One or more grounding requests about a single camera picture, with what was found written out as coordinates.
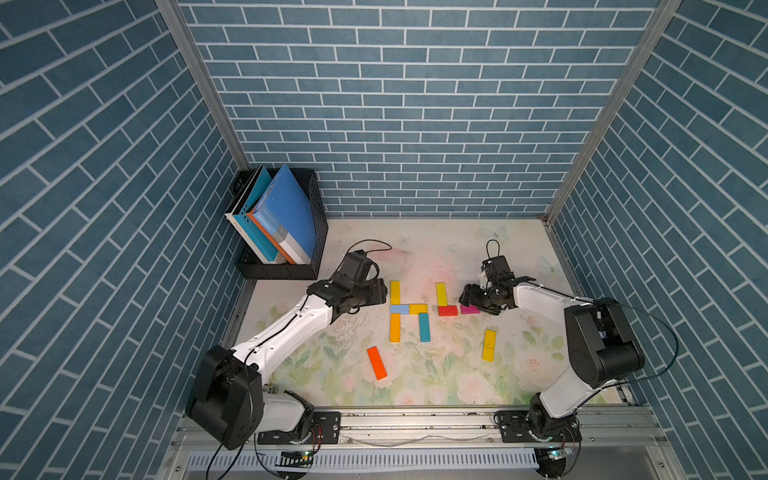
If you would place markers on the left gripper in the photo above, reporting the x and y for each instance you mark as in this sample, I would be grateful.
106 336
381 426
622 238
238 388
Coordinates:
378 294

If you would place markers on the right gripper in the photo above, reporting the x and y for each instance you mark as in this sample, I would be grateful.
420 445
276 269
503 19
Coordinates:
470 297

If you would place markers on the magenta block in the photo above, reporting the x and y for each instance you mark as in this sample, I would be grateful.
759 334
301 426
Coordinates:
469 310

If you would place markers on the red block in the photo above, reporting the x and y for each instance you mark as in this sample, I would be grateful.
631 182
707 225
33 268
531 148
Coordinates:
448 311

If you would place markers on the orange-yellow long block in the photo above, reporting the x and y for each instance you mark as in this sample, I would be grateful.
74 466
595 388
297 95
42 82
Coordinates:
395 328

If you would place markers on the light blue short block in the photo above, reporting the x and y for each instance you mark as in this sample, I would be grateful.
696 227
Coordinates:
400 309

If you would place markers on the bright yellow long block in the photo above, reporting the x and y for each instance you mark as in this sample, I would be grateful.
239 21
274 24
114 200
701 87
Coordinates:
489 343

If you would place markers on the small yellow short block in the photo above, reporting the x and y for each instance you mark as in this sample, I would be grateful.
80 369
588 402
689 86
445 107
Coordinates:
417 309

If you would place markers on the teal long block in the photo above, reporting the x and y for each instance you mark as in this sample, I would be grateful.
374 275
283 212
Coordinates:
424 328

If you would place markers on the lemon yellow long block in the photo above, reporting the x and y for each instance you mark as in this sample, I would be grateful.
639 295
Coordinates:
441 294

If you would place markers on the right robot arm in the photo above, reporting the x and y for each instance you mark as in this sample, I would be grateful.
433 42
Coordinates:
602 349

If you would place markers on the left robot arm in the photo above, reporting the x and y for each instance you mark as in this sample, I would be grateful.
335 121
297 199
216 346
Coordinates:
227 398

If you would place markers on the orange block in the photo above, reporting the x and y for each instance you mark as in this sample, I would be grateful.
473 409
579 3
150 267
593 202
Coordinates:
377 364

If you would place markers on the floral table mat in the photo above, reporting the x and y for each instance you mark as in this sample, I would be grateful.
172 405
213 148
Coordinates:
332 368

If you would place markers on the black mesh file basket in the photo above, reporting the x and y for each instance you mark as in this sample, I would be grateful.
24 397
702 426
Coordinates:
252 268

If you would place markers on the blue book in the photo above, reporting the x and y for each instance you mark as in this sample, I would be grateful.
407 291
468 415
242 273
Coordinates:
285 212

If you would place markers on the teal book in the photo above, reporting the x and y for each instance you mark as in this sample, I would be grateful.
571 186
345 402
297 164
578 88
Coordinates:
247 189

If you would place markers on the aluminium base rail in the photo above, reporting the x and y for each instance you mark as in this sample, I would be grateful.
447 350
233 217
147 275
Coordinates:
605 442

